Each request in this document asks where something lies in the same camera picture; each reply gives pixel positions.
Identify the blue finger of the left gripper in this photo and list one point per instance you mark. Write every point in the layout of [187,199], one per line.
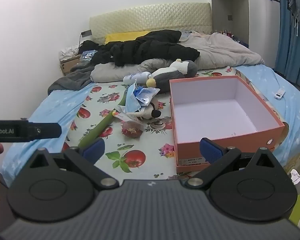
[37,131]

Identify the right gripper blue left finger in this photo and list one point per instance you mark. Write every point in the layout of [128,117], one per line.
[82,161]

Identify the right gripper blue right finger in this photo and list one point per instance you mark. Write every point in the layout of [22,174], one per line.
[220,159]

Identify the red snack packet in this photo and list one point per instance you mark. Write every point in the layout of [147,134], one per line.
[131,129]

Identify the white paper receipt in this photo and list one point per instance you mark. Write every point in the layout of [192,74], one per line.
[119,112]

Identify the blue face mask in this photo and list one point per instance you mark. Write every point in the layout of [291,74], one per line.
[132,104]

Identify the blue white plastic packet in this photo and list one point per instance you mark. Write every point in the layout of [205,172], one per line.
[144,95]

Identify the orange cardboard box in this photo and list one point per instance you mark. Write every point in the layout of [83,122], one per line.
[226,110]

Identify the floral tomato bed sheet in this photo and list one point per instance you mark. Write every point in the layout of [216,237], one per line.
[131,151]

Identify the dark grey blanket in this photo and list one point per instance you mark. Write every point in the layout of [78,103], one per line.
[76,79]

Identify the cardboard box bedside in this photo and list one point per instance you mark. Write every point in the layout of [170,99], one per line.
[66,65]

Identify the white remote control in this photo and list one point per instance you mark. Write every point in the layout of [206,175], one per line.
[279,94]

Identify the light blue blanket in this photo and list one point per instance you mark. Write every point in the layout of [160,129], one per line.
[62,106]

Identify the large grey penguin plush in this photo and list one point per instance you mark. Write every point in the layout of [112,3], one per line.
[177,70]

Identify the white lotion bottle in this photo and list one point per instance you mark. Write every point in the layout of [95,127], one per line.
[139,78]

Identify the grey duvet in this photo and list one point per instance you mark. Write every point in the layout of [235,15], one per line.
[216,51]

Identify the blue curtain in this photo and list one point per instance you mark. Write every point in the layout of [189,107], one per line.
[288,53]

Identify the black jacket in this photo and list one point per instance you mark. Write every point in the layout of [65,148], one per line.
[162,44]

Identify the yellow pillow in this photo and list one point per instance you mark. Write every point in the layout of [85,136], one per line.
[122,37]

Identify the cream quilted headboard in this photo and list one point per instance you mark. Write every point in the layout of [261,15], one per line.
[175,16]

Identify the grey wardrobe cabinet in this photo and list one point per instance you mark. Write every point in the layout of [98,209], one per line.
[256,23]

